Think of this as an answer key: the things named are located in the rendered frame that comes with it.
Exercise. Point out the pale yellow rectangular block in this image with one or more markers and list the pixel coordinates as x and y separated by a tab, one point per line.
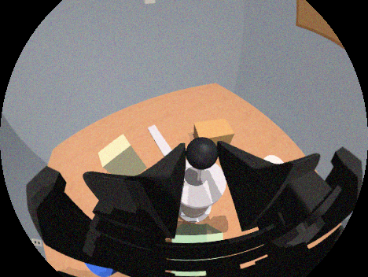
120	158

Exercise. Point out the blue short cylinder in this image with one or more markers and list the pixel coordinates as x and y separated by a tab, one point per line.
103	272

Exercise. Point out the orange box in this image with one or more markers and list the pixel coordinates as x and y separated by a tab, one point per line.
216	130

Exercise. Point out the white flat bar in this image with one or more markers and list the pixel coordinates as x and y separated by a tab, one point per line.
160	141

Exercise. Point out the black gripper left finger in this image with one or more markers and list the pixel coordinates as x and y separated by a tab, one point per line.
158	189

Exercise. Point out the glass french press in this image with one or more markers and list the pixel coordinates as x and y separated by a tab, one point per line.
204	181

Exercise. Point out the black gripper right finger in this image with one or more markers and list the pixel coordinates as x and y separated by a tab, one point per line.
255	183

